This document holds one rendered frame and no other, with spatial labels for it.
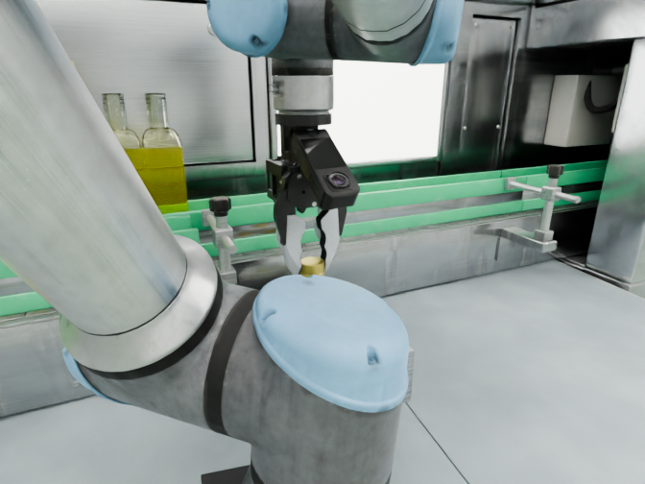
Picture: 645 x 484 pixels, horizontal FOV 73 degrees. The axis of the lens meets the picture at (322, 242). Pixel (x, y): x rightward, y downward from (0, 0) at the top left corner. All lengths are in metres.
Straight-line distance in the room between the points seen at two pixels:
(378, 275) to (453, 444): 0.38
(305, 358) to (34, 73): 0.20
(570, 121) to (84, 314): 1.23
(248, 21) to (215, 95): 0.46
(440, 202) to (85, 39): 0.69
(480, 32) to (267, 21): 0.85
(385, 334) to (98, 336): 0.19
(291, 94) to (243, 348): 0.32
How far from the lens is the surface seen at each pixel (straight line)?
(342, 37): 0.42
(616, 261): 1.15
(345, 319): 0.31
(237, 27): 0.43
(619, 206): 1.13
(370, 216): 0.84
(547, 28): 1.26
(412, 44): 0.40
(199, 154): 0.87
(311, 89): 0.53
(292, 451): 0.33
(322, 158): 0.51
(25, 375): 0.69
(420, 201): 0.89
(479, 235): 0.99
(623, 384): 0.78
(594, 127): 1.43
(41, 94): 0.22
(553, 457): 0.62
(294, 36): 0.43
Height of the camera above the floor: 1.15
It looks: 19 degrees down
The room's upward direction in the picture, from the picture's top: straight up
